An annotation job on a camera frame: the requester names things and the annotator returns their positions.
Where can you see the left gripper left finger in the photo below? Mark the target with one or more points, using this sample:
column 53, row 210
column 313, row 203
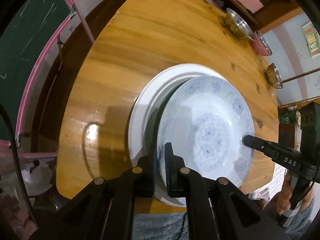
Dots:
column 147, row 178

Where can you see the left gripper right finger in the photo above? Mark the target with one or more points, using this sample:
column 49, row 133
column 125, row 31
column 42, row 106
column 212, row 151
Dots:
column 175, row 180

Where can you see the visible finger of the right gripper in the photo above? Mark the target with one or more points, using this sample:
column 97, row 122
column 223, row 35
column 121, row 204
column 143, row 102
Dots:
column 268, row 148

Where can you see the blue floral porcelain plate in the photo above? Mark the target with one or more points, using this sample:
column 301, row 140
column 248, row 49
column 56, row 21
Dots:
column 205, row 120

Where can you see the large white oval plate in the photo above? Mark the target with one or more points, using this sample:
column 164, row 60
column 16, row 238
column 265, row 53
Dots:
column 148, row 108

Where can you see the small stainless steel bowl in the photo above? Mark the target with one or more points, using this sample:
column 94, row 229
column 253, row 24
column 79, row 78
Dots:
column 273, row 76

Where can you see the pink steel-lined bowl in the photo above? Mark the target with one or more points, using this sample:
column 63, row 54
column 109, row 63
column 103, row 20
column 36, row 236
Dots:
column 260, row 45

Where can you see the wide stainless steel bowl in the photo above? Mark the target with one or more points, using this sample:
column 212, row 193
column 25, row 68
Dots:
column 237, row 25

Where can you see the person's right hand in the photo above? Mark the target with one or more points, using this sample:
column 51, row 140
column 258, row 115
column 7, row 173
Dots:
column 283, row 202

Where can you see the dark wooden side cabinet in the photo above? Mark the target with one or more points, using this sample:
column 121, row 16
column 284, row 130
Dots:
column 290, row 134

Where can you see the green packet on cabinet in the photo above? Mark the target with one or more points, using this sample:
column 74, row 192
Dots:
column 288, row 117

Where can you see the white patterned cloth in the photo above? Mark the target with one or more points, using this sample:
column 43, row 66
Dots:
column 269, row 190

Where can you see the colourful wall poster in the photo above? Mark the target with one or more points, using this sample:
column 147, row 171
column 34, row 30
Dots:
column 312, row 38

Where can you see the green chalkboard pink frame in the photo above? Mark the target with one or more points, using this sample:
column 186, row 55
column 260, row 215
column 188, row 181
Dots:
column 24, row 45

